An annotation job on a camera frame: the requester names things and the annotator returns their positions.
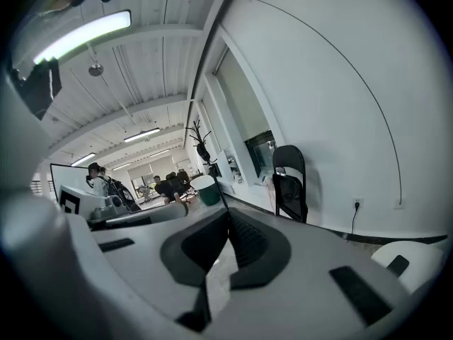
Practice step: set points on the white and green round tub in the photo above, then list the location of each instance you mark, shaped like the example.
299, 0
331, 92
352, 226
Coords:
209, 193

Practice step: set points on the dark framed window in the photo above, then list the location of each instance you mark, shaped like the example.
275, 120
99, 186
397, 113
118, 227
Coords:
260, 154

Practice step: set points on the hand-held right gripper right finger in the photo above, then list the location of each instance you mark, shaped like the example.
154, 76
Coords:
304, 253

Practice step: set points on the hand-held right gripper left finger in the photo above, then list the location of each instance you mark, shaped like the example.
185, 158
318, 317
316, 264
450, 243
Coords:
141, 253

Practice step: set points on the black folding chair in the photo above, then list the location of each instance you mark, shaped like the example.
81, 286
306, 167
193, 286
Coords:
288, 154

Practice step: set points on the black coat stand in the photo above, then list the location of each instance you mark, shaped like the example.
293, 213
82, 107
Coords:
216, 179

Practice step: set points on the round metal ceiling fixture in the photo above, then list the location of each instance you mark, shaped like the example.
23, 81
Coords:
96, 70

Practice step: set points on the white board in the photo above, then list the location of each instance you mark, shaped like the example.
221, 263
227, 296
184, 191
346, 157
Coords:
70, 179

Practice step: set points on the long white ceiling lamp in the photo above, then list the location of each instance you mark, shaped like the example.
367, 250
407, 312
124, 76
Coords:
83, 159
141, 135
88, 30

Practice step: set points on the black office chair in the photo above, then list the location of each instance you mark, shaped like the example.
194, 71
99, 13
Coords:
177, 182

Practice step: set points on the white round appliance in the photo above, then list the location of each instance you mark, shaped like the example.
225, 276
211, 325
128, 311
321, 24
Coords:
424, 260

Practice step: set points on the white wall socket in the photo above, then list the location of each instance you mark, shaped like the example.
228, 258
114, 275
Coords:
399, 205
361, 200

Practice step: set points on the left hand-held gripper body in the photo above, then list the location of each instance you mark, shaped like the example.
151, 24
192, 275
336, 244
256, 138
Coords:
99, 207

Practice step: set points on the pale window roller blind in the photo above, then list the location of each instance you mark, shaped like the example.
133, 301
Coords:
244, 105

